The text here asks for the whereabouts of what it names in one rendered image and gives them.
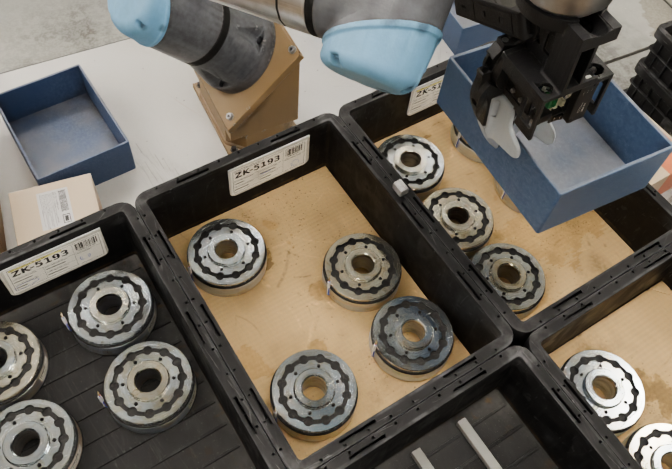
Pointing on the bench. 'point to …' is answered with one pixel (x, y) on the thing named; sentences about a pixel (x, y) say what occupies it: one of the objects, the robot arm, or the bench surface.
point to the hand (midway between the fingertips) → (498, 131)
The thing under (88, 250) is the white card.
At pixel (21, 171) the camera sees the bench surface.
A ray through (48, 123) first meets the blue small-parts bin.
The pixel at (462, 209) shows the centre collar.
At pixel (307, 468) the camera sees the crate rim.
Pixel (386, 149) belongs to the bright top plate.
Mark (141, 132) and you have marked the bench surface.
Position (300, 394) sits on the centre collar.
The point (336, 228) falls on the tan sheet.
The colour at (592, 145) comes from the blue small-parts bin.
